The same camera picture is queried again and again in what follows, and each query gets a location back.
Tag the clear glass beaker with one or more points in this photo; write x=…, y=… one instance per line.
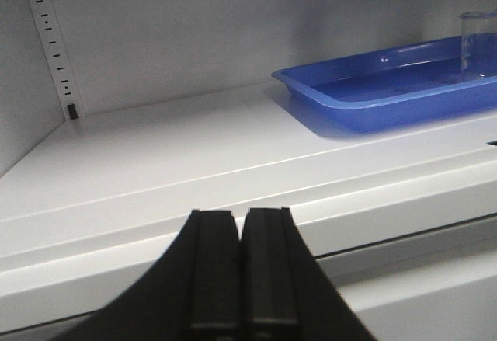
x=478, y=45

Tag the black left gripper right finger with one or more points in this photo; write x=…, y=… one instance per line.
x=287, y=294

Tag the blue plastic tray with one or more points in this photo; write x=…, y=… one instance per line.
x=391, y=87

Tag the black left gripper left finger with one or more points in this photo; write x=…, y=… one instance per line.
x=191, y=293

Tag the white wall cabinet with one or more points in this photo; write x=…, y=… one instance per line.
x=178, y=110

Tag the black shelf support clip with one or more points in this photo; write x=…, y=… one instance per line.
x=72, y=111

